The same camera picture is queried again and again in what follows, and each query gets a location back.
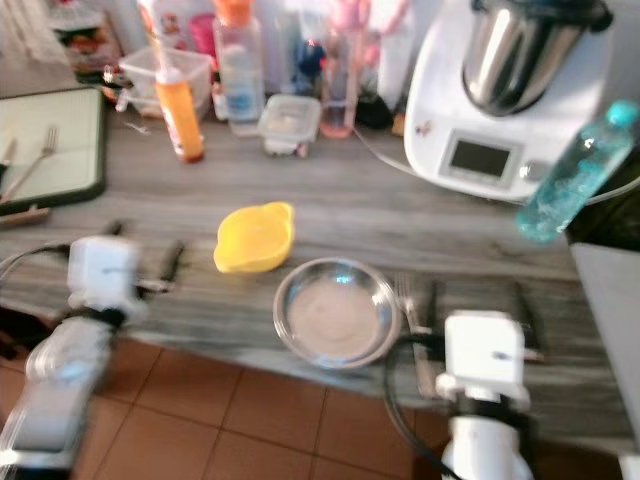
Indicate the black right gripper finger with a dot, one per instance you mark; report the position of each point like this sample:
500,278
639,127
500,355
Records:
432,308
525,315

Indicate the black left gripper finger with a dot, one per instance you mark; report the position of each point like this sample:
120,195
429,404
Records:
115,229
172,262

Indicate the steel fork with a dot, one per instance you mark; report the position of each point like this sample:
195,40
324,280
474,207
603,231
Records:
48,140
407,300

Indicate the round steel plate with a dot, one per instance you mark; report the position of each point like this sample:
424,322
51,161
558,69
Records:
335,318

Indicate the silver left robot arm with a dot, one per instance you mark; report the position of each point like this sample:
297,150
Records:
60,400

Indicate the yellow plastic bowl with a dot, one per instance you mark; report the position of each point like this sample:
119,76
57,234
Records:
253,240

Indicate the brown wooden stick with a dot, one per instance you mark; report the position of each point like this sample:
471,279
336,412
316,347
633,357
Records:
25,215

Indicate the orange sauce squeeze bottle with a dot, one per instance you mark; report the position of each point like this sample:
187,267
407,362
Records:
180,115

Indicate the pale tray with dark rim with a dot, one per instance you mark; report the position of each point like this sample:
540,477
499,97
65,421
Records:
25,115

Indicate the blue plastic water bottle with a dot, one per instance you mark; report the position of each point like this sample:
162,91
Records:
575,175

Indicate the clear plastic tub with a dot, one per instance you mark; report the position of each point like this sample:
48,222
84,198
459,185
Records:
145,80

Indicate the small clear lidded container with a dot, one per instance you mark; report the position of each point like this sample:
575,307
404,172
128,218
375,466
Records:
290,120

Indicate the clear bottle with orange cap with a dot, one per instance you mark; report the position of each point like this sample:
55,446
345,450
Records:
240,90

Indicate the printed food box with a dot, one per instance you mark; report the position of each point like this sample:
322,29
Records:
85,45

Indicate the small black pouch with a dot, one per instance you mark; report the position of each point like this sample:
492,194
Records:
373,112

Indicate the white cartoon print carton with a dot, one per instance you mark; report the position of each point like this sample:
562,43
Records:
165,20

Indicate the white food processor steel bowl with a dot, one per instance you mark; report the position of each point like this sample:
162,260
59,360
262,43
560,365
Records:
445,90

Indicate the pink drinking bottle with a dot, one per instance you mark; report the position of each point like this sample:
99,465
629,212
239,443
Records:
337,100

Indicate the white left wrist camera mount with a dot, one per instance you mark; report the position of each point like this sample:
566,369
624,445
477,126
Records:
105,272

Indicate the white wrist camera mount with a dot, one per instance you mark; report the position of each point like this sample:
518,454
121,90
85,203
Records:
105,272
482,350

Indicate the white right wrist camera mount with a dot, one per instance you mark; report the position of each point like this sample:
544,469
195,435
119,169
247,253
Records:
482,350

